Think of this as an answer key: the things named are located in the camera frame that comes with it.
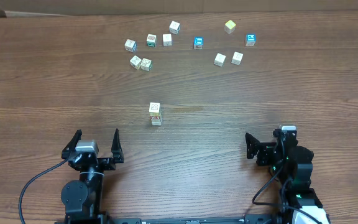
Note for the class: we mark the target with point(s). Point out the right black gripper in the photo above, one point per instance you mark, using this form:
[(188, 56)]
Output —
[(265, 149)]

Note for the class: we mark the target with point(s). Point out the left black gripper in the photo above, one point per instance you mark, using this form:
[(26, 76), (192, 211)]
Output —
[(101, 160)]

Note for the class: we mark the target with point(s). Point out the wooden block red three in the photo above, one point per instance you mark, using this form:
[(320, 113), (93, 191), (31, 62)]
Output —
[(156, 121)]

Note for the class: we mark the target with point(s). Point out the wooden block red thirteen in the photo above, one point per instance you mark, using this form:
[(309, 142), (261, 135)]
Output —
[(155, 116)]

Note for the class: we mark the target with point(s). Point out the wooden block number four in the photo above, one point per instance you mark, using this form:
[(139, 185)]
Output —
[(154, 107)]

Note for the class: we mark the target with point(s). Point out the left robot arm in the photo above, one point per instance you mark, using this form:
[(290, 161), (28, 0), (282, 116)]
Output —
[(82, 197)]

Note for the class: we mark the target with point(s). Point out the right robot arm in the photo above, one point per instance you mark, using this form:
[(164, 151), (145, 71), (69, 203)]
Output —
[(290, 165)]

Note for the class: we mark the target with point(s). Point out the wooden block blue H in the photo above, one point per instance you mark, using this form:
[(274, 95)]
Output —
[(237, 58)]

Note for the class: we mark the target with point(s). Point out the wooden block yellow side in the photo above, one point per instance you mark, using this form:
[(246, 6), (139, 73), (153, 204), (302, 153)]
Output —
[(219, 59)]

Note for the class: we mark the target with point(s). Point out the wooden block yellow edge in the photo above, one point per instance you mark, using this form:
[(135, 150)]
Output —
[(135, 61)]

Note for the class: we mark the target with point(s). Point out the wooden block green edge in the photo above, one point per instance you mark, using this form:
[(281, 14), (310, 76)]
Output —
[(146, 64)]

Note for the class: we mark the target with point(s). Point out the blue top block right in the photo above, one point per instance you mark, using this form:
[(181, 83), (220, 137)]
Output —
[(250, 40)]

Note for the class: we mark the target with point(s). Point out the wooden block blue side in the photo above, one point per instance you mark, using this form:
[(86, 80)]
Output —
[(130, 45)]

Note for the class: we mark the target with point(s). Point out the blue top wooden block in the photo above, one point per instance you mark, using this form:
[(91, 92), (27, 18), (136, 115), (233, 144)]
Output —
[(198, 43)]

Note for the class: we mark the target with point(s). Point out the yellow top wooden block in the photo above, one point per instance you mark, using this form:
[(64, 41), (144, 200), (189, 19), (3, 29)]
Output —
[(229, 26)]

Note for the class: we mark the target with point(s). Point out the wooden block green letter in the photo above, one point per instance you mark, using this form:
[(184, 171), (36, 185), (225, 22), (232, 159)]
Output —
[(151, 40)]

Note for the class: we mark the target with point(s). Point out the plain wooden block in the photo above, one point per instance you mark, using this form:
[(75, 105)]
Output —
[(167, 40)]

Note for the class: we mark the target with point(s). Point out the wooden block far top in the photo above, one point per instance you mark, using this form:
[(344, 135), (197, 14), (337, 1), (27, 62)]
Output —
[(174, 27)]

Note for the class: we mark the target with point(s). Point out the cardboard backdrop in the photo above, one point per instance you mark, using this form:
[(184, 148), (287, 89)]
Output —
[(114, 7)]

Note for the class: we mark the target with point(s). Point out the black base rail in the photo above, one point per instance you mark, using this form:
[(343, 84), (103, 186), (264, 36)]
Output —
[(191, 220)]

